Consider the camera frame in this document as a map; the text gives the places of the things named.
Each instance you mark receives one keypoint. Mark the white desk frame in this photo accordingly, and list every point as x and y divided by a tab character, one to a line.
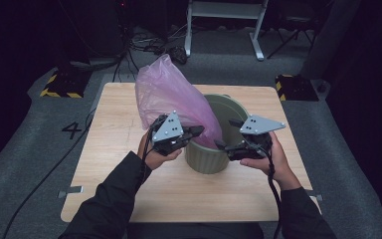
225	10

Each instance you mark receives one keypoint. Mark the yellow black striped base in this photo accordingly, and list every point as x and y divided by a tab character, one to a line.
296	88
64	84

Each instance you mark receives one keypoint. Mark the person's right hand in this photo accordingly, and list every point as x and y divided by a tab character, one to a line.
278	166

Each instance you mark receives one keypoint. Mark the pink plastic bag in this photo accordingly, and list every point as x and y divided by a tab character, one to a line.
165	93

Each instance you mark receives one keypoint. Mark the grey metal table bracket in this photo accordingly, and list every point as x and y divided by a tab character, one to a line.
70	191
315	196

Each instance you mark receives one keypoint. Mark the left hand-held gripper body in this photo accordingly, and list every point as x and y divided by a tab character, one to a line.
167	129

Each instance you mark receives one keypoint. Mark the dark cloth on floor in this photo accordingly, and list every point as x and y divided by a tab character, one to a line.
179	54

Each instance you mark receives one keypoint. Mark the black tripod stand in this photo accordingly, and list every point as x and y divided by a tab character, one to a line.
293	33

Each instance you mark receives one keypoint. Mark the person's left hand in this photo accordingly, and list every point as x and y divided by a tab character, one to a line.
155	159

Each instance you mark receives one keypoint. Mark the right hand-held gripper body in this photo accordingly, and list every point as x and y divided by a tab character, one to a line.
260	125

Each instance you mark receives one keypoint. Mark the grey curtain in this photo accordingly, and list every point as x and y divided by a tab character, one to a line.
331	36

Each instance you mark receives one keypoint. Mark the green ribbed bin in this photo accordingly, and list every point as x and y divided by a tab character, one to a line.
209	159

